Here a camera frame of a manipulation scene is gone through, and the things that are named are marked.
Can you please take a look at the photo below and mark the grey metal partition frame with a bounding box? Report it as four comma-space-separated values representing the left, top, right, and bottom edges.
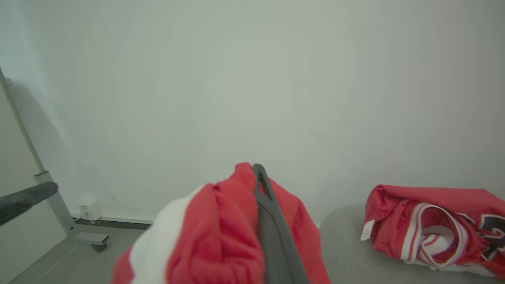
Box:
0, 67, 110, 246

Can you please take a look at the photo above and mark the white wall socket box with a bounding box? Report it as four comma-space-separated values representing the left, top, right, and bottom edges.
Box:
77, 199, 104, 221

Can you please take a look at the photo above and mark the beige partition panel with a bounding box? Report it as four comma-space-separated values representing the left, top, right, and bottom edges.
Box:
0, 85, 67, 284

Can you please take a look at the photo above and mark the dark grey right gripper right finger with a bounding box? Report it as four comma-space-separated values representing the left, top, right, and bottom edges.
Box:
252, 163, 310, 284

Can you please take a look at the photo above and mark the red and white fleece garment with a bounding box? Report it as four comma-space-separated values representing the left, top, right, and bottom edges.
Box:
111, 162, 331, 284

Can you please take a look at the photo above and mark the red shiny sports jersey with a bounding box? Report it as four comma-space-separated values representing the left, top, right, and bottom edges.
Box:
360, 184, 505, 278

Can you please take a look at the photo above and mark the white and black baseboard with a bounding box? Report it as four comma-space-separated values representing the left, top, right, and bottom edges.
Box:
71, 213, 154, 230

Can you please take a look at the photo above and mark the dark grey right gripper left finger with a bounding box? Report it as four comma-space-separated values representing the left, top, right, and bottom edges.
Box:
0, 182, 59, 226

